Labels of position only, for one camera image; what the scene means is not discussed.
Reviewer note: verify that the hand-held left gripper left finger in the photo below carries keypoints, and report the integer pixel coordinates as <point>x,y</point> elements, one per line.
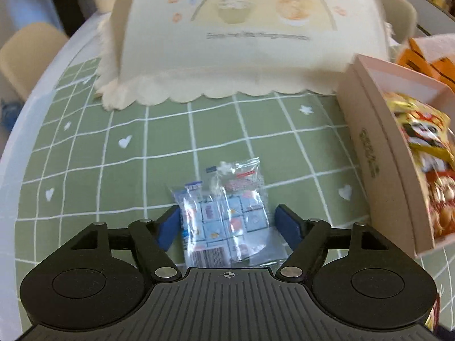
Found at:
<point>169,227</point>

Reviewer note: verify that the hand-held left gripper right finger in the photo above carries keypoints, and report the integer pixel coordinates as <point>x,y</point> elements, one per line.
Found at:
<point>288,225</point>

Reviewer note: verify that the blue candy bag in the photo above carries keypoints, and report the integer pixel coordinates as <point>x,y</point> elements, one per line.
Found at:
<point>227,216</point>

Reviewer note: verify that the pink cardboard box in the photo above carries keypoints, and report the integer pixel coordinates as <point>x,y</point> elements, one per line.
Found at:
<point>380,149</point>

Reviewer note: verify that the panda print snack packet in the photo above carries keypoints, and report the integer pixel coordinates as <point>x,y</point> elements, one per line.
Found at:
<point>423,124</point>

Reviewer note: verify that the cream cartoon food cover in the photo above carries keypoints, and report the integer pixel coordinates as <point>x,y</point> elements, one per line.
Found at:
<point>241,42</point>

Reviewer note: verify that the orange tissue box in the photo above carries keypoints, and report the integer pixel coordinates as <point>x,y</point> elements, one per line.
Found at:
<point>430,57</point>

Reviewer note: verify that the cream chair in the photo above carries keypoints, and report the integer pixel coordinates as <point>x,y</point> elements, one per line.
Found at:
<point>28,57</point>
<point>396,7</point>

